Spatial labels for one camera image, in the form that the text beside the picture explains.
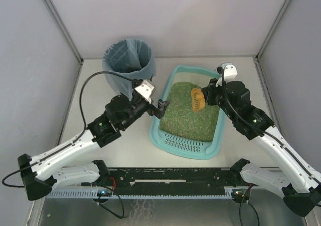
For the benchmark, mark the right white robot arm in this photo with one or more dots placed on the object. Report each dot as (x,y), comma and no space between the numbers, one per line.
(298,184)

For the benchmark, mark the blue slotted cable duct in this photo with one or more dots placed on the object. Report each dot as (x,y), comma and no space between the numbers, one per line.
(145,193)

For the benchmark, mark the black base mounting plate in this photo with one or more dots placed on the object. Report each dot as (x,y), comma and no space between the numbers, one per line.
(173,178)

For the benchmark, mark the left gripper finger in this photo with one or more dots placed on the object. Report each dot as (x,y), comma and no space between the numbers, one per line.
(161,108)
(155,112)

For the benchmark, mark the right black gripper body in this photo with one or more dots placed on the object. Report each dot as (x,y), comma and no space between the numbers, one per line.
(208,95)

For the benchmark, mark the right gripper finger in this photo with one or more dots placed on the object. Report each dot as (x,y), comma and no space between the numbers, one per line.
(205,90)
(204,100)

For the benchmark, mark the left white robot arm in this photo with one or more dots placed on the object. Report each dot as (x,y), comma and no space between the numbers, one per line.
(42,173)

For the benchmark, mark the orange litter scoop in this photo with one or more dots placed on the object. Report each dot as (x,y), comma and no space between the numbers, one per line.
(196,97)

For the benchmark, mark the blue plastic bin liner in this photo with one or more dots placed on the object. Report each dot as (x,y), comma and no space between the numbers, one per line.
(130,58)

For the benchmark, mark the green cat litter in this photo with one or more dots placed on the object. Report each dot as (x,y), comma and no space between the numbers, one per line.
(180,120)

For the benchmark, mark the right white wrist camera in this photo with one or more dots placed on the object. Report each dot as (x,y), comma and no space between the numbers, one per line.
(228,73)

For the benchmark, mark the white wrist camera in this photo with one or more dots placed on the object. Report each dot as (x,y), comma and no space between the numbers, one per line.
(145,89)
(228,73)

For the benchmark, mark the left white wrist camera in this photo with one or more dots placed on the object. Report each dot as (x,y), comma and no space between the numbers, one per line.
(145,89)

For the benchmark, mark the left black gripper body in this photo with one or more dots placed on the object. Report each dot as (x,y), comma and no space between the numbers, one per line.
(154,109)

